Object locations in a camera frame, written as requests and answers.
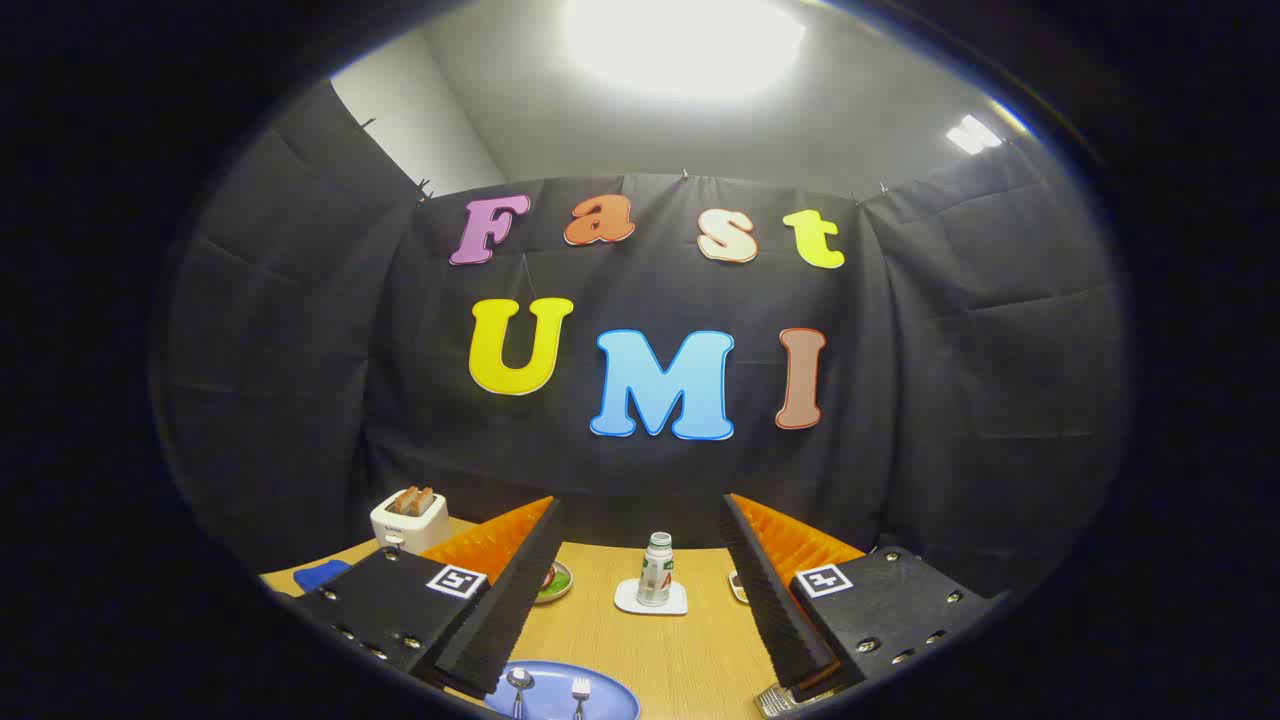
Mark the blue round plate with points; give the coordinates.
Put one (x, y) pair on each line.
(550, 700)

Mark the small ceiling light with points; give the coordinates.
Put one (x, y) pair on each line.
(972, 134)

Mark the white toaster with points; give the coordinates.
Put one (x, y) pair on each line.
(405, 528)

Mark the round ceiling lamp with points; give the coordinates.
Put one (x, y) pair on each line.
(680, 40)

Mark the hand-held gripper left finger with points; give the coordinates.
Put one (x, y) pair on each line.
(505, 610)

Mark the brown bread slice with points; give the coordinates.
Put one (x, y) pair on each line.
(427, 498)
(405, 500)

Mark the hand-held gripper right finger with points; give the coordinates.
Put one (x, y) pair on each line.
(775, 610)

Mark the white plate with food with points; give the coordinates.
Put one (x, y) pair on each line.
(556, 585)

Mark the white bottle with green label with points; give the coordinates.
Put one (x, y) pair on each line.
(655, 575)

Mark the white coaster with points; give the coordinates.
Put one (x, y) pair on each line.
(628, 600)

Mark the white divided seasoning dish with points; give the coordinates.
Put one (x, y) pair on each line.
(738, 588)

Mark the blue folded towel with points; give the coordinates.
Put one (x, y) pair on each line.
(318, 575)

